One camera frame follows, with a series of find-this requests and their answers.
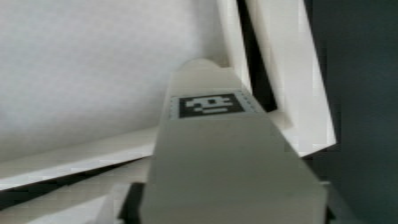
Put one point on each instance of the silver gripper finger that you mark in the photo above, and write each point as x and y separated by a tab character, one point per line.
131	214

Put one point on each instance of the white desk leg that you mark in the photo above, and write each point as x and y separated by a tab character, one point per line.
228	176

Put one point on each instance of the white desk top tray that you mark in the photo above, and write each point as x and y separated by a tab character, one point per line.
90	53

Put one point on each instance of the white right fence bar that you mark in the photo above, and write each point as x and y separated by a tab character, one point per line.
303	114

